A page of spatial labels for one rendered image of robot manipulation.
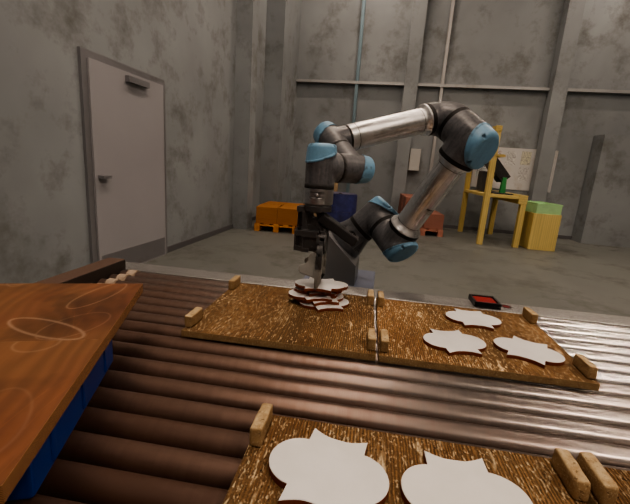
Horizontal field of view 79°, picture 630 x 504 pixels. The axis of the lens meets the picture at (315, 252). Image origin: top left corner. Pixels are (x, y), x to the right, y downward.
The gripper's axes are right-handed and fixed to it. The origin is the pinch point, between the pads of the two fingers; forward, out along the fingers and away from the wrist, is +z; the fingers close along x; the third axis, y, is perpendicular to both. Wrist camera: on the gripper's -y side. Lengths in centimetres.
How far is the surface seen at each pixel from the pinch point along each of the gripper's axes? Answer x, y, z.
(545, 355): 18, -50, 5
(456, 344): 17.9, -32.2, 5.2
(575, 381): 25, -52, 6
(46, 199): -190, 262, 12
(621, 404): 28, -59, 8
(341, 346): 24.4, -8.2, 6.0
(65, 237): -207, 262, 48
